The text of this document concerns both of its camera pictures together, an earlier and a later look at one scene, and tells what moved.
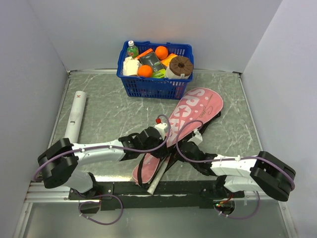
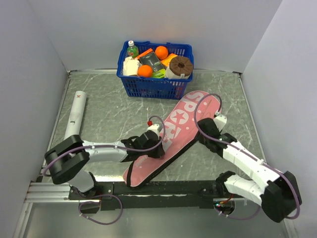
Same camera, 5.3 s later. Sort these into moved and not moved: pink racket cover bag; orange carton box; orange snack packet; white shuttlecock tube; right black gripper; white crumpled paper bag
Moved: right black gripper; pink racket cover bag
Not moved: orange carton box; orange snack packet; white shuttlecock tube; white crumpled paper bag
